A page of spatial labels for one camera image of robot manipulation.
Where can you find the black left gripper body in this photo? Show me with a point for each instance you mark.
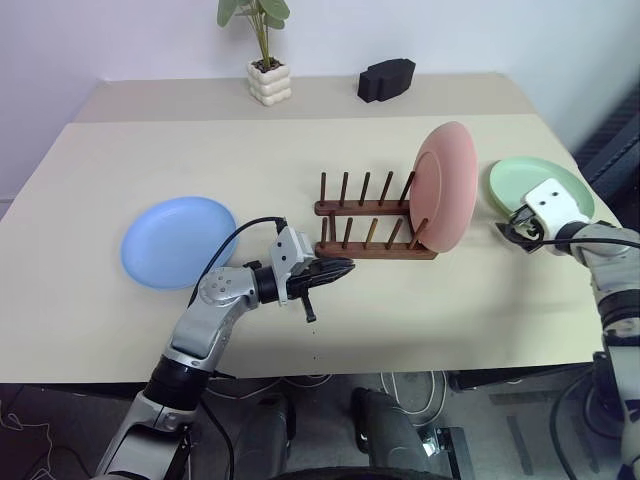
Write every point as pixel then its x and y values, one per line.
pixel 302 282

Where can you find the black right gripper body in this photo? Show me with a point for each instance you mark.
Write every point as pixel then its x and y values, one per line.
pixel 529 230

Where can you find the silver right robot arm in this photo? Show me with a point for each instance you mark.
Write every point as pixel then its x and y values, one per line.
pixel 607 260

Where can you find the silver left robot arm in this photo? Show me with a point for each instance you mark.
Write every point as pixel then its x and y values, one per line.
pixel 200 335

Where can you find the wooden dish rack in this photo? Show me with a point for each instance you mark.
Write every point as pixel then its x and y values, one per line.
pixel 365 204

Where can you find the green plate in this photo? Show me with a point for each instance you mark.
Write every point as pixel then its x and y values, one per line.
pixel 515 175

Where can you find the pink plate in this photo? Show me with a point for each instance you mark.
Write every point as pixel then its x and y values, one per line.
pixel 450 190

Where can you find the blue plate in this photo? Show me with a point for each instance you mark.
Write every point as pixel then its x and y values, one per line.
pixel 170 235

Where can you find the dark rounded shape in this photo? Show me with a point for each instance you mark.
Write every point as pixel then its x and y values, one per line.
pixel 385 430
pixel 265 435

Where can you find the black foam block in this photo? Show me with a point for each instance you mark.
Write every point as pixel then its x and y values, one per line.
pixel 385 80

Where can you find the white bubbled plant pot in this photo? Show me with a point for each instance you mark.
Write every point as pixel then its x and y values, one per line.
pixel 270 85

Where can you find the green leafy plant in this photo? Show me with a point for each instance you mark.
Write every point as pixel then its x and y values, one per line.
pixel 230 12

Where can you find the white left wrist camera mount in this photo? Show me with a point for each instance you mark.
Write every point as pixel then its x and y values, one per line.
pixel 290 250

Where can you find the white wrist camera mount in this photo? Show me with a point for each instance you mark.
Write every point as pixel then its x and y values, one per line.
pixel 290 250
pixel 555 200

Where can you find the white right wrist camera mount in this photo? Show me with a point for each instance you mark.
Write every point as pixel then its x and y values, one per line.
pixel 555 200

